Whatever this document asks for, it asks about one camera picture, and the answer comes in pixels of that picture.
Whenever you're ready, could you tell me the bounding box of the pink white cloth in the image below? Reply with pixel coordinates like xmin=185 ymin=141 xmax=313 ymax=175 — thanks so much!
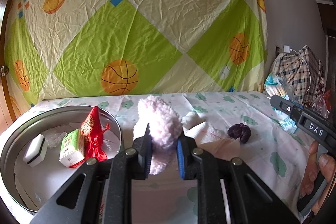
xmin=183 ymin=122 xmax=240 ymax=160

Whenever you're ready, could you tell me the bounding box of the green basketball bedsheet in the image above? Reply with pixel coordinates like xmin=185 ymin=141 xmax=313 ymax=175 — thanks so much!
xmin=5 ymin=0 xmax=267 ymax=111

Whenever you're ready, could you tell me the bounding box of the white black sponge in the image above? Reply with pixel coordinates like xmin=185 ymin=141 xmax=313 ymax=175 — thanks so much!
xmin=23 ymin=134 xmax=48 ymax=167

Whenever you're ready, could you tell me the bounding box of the plaid bag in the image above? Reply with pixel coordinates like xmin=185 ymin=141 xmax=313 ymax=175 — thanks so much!
xmin=269 ymin=46 xmax=324 ymax=106

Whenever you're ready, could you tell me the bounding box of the cotton swab pack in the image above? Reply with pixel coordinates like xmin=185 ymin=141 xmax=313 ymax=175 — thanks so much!
xmin=264 ymin=73 xmax=299 ymax=135

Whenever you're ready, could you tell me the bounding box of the white wall charger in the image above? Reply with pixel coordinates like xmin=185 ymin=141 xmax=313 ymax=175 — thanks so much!
xmin=283 ymin=45 xmax=291 ymax=53

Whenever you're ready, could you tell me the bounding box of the pink fluffy sock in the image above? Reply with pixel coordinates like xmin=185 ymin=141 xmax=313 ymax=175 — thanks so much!
xmin=133 ymin=96 xmax=183 ymax=175

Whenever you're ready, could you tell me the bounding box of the dark purple scrunchie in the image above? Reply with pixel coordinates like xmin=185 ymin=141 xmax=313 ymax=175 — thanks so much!
xmin=227 ymin=123 xmax=252 ymax=144

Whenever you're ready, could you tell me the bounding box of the cloud print bedsheet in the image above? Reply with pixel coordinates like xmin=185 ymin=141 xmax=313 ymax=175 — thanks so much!
xmin=0 ymin=91 xmax=316 ymax=224

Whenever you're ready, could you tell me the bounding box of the round metal tin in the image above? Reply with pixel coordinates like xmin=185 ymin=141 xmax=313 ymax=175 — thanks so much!
xmin=0 ymin=105 xmax=123 ymax=216

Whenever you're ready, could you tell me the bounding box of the right hand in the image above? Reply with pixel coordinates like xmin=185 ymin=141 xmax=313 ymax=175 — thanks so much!
xmin=299 ymin=140 xmax=336 ymax=214

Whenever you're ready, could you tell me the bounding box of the wooden door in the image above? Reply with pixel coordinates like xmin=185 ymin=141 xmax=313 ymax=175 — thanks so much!
xmin=1 ymin=0 xmax=13 ymax=133

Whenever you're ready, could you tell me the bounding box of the red gold embroidered pouch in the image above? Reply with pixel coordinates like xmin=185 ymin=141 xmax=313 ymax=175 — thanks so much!
xmin=70 ymin=106 xmax=110 ymax=168

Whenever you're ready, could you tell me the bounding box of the green tissue pack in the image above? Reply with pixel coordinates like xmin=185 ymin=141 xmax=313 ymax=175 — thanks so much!
xmin=59 ymin=128 xmax=85 ymax=168

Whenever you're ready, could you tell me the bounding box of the white rolled cloth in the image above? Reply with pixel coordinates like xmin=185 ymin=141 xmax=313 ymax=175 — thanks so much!
xmin=182 ymin=111 xmax=203 ymax=131

